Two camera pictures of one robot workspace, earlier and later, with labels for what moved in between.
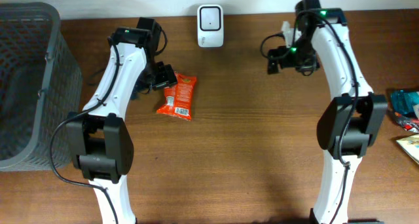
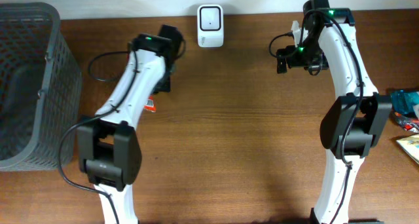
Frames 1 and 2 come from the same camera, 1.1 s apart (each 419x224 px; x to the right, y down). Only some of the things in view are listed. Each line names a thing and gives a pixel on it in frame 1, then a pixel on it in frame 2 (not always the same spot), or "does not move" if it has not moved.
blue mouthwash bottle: x=403 y=101 does not move
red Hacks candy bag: x=179 y=97 to x=150 y=105
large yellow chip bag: x=411 y=145 does not move
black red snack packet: x=408 y=124 does not move
